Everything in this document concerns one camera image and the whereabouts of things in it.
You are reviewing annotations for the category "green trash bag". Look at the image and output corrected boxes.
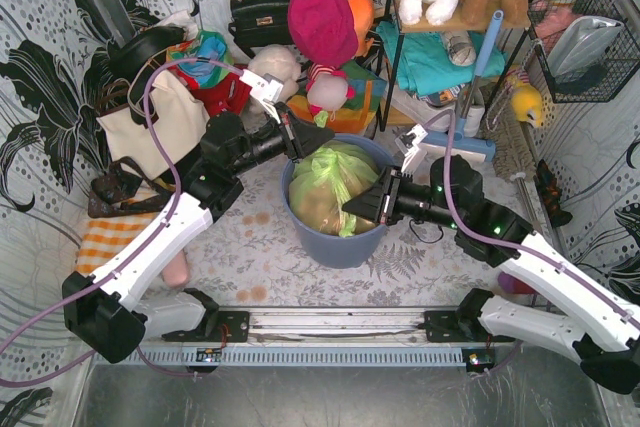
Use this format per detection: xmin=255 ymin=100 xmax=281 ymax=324
xmin=288 ymin=139 xmax=380 ymax=238

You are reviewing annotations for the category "blue round trash bin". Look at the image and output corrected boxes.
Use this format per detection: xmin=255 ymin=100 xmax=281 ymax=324
xmin=280 ymin=133 xmax=393 ymax=269

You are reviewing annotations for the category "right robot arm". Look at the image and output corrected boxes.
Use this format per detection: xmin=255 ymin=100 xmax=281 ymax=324
xmin=343 ymin=155 xmax=639 ymax=394

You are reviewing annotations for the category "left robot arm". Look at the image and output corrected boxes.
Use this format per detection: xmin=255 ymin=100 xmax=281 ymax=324
xmin=62 ymin=103 xmax=335 ymax=364

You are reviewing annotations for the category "cream canvas tote bag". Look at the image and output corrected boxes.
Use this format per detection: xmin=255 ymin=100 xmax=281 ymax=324
xmin=95 ymin=66 xmax=213 ymax=181

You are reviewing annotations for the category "colourful printed bag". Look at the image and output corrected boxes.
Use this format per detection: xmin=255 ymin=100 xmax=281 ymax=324
xmin=166 ymin=30 xmax=234 ymax=90

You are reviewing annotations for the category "magenta cloth bag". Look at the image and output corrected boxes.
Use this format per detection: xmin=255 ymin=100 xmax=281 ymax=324
xmin=287 ymin=0 xmax=358 ymax=67

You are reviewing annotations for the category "brown patterned bag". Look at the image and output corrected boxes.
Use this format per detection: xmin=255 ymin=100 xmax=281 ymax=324
xmin=88 ymin=156 xmax=173 ymax=219

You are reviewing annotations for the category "pink faced plush doll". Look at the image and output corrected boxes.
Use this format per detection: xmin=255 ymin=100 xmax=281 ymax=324
xmin=306 ymin=63 xmax=355 ymax=116

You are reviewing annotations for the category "rainbow striped cloth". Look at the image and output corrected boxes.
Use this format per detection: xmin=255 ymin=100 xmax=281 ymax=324
xmin=286 ymin=60 xmax=387 ymax=134

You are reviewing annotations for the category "red cloth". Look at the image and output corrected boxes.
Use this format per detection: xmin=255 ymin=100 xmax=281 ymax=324
xmin=173 ymin=65 xmax=250 ymax=117

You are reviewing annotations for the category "cream plush lamb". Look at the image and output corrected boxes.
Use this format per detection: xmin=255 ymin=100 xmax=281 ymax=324
xmin=248 ymin=44 xmax=302 ymax=103

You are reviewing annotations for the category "blue floor sweeper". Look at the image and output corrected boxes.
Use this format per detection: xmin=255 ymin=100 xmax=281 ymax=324
xmin=420 ymin=10 xmax=504 ymax=162

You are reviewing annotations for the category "white sneaker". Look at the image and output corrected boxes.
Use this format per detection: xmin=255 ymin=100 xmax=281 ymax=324
xmin=391 ymin=90 xmax=485 ymax=137

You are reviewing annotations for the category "black leather handbag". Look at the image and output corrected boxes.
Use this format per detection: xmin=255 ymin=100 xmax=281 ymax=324
xmin=228 ymin=0 xmax=294 ymax=59

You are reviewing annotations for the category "teal folded cloth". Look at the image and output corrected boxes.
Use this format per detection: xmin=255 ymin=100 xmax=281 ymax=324
xmin=376 ymin=22 xmax=506 ymax=96

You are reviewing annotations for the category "orange plush toy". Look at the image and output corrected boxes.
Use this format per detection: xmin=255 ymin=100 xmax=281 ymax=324
xmin=347 ymin=0 xmax=374 ymax=57

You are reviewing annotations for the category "black orange toy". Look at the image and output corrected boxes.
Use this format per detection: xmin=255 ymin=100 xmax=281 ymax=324
xmin=534 ymin=159 xmax=573 ymax=228

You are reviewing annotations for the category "yellow plush duck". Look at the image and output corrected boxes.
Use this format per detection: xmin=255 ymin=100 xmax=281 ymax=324
xmin=506 ymin=69 xmax=543 ymax=128

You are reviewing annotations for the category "grey patterned ball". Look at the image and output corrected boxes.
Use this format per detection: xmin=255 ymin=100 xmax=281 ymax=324
xmin=441 ymin=31 xmax=476 ymax=67

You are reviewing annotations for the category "black round hat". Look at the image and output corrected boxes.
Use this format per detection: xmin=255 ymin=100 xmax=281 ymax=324
xmin=108 ymin=25 xmax=186 ymax=80

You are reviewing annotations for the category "orange white checked towel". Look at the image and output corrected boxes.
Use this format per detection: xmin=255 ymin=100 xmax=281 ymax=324
xmin=75 ymin=213 xmax=156 ymax=274

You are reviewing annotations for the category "silver foil pouch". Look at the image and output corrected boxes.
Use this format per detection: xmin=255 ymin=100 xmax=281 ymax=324
xmin=547 ymin=16 xmax=625 ymax=77

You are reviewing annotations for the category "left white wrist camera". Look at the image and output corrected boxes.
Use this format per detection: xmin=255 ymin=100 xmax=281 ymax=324
xmin=239 ymin=69 xmax=284 ymax=123

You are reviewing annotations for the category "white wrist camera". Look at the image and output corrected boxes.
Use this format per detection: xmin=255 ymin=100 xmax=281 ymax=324
xmin=239 ymin=69 xmax=284 ymax=123
xmin=395 ymin=124 xmax=428 ymax=174

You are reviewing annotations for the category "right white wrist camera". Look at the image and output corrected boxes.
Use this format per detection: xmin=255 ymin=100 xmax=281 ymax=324
xmin=395 ymin=124 xmax=428 ymax=174

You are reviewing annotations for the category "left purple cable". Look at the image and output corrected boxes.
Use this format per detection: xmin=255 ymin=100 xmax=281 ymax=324
xmin=0 ymin=58 xmax=246 ymax=389

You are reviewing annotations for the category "purple cable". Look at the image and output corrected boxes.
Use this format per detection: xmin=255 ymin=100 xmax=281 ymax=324
xmin=0 ymin=58 xmax=246 ymax=389
xmin=412 ymin=109 xmax=640 ymax=377

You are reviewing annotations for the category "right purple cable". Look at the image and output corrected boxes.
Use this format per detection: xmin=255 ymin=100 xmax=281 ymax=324
xmin=412 ymin=109 xmax=640 ymax=377

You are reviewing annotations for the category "black wire basket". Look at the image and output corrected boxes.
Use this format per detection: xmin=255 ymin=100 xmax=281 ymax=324
xmin=528 ymin=0 xmax=639 ymax=103

